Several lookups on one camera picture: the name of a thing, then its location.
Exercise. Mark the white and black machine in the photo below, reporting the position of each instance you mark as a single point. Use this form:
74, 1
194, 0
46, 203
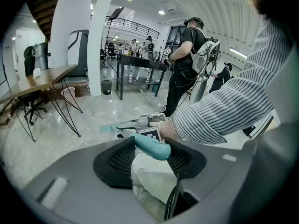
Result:
79, 55

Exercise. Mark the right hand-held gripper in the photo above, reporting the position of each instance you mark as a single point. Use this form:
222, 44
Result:
150, 132

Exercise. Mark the black mesh wastebasket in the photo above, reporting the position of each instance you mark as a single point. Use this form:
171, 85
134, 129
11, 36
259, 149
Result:
106, 85

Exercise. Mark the teal plastic bin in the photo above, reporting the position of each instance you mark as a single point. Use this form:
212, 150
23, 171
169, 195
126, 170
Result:
155, 88

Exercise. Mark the black table with shelf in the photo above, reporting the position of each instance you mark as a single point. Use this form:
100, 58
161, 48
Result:
140, 62

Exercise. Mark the white crumpled bag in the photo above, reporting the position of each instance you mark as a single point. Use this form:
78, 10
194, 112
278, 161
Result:
37, 73

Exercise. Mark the white rounded appliance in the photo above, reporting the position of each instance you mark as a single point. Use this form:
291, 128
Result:
198, 90

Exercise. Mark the black high-back chair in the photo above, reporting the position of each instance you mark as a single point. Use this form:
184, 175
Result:
29, 62

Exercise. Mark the dark wooden staircase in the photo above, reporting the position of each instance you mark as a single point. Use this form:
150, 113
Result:
46, 8

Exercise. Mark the black framed glass door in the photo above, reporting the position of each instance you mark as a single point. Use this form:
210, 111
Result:
175, 35

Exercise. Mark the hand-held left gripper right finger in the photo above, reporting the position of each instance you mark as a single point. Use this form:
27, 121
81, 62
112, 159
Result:
189, 162

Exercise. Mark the brown wooden platform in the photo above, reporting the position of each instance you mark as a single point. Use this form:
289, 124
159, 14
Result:
81, 88

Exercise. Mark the pink wastebasket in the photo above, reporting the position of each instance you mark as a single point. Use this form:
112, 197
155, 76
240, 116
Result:
69, 94

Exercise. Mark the person's right forearm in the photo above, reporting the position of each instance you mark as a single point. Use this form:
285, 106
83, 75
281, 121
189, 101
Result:
210, 115

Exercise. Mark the group of small containers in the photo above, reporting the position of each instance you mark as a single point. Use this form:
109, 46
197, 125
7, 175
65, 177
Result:
128, 52

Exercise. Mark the long strip light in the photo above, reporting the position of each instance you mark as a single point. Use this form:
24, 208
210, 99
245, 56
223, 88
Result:
238, 52

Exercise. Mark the clear plastic water bottle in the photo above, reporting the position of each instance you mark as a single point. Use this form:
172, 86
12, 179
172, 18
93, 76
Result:
130, 77
147, 77

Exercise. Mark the black swivel office chair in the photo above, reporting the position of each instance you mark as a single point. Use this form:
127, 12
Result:
111, 50
32, 99

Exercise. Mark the person's striped shirt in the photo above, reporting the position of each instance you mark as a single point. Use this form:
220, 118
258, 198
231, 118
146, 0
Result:
252, 83

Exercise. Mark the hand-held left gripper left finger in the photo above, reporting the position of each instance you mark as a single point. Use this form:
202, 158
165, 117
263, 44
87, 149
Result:
112, 164

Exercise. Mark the grey covered cabinet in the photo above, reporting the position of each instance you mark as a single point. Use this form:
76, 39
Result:
41, 56

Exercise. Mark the black metal railing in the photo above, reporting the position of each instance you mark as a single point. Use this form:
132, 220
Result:
140, 27

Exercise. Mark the light stand with black panel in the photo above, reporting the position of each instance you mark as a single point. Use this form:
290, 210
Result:
116, 13

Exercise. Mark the person's right hand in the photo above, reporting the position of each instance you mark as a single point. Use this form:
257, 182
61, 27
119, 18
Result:
155, 124

